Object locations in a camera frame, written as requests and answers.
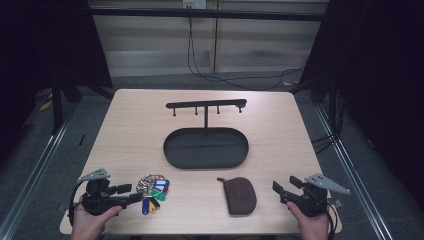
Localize yellow floor tape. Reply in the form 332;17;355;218
37;99;54;113

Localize hand-held gripper cable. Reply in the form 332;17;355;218
68;181;86;228
324;202;338;240

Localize key bunch with coloured tags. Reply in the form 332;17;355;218
135;173;171;216

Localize metal floor rail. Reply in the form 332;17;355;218
0;108;79;240
313;103;393;240

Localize person's right hand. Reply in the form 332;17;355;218
285;201;332;240

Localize dark curtain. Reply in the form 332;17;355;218
289;0;424;201
0;0;114;168

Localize black metal stand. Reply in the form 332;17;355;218
50;78;65;135

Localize black horizontal bar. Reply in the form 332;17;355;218
89;7;328;23

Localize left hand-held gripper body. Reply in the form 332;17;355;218
77;167;134;217

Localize right hand-held gripper cable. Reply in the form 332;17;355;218
324;202;338;240

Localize brown zip pouch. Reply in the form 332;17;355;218
216;176;258;216

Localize black floor cables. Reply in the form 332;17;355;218
310;89;346;155

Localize person's left hand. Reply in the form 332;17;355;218
69;204;124;240

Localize white wall socket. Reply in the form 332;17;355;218
182;0;208;10

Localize black wall cable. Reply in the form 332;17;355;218
187;16;305;92

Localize left hand-held gripper cable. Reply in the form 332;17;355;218
68;181;86;228

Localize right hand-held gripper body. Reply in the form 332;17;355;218
285;173;352;218

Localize black key rack with tray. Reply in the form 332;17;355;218
162;98;250;170

